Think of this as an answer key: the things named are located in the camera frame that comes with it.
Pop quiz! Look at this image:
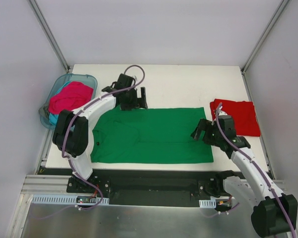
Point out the left corner aluminium post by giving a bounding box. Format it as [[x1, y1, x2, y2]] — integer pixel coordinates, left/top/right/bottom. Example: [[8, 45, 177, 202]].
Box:
[[27, 0, 70, 72]]

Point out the grey t shirt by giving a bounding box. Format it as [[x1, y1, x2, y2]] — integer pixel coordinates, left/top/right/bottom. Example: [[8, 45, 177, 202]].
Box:
[[38, 103, 50, 119]]

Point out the right white cable duct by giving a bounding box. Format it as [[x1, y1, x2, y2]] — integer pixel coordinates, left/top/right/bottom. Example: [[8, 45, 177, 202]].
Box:
[[199, 199, 217, 209]]

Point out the green t shirt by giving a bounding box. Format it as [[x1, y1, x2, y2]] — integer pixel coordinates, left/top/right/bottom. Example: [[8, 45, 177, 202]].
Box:
[[90, 107, 214, 164]]

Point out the folded red t shirt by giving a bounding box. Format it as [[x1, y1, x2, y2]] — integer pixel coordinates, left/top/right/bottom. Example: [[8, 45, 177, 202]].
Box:
[[210, 99, 261, 137]]

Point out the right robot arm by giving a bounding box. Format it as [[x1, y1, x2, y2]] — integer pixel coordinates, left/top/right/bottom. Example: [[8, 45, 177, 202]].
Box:
[[191, 115, 298, 238]]

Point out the pink t shirt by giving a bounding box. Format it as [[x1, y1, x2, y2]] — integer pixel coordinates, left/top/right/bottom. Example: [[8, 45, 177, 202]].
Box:
[[48, 81, 93, 115]]

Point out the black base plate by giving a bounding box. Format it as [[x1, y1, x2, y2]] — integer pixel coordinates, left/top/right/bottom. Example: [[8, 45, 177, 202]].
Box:
[[66, 169, 244, 208]]

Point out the teal t shirt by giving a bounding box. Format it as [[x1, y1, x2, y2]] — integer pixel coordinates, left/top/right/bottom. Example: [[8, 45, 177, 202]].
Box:
[[49, 113, 59, 126]]

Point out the white cable duct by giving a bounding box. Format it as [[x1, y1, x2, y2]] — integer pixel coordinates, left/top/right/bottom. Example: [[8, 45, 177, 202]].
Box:
[[199, 199, 217, 209], [32, 194, 109, 206]]

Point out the right corner aluminium post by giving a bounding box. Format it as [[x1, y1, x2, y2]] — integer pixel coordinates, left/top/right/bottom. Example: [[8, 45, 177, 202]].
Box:
[[241, 0, 291, 75]]

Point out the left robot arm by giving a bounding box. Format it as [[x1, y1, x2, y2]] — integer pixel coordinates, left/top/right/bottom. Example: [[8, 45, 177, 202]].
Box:
[[52, 73, 148, 193]]

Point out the aluminium frame rail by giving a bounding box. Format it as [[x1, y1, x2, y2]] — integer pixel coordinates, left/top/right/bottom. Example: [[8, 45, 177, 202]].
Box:
[[21, 174, 288, 199]]

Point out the blue plastic bin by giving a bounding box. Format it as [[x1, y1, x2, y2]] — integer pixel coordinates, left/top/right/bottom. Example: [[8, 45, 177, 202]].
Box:
[[40, 73, 98, 130]]

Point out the left white cable duct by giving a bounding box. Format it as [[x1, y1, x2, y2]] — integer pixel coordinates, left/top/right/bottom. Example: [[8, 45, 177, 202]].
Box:
[[32, 194, 109, 206]]

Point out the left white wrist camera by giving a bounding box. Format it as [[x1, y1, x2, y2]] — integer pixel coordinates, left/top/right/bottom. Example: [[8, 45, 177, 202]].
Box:
[[132, 75, 138, 83]]

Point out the corner aluminium post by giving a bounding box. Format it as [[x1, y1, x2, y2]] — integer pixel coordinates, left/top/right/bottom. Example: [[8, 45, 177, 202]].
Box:
[[27, 0, 70, 72], [241, 0, 291, 75]]

